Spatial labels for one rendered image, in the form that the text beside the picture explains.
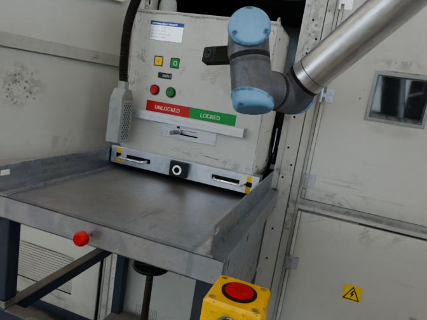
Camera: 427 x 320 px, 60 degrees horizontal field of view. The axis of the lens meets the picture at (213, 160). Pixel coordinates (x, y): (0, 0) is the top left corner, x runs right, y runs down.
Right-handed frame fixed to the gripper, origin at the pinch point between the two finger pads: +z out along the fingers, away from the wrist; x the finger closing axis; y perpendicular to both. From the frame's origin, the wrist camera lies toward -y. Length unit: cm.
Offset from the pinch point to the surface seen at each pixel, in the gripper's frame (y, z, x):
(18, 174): -50, -18, -40
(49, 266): -72, 64, -83
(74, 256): -59, 58, -75
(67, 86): -57, 14, -8
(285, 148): 22.2, 21.4, -16.6
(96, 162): -41, 13, -33
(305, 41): 22.2, 11.7, 19.4
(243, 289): 7, -59, -49
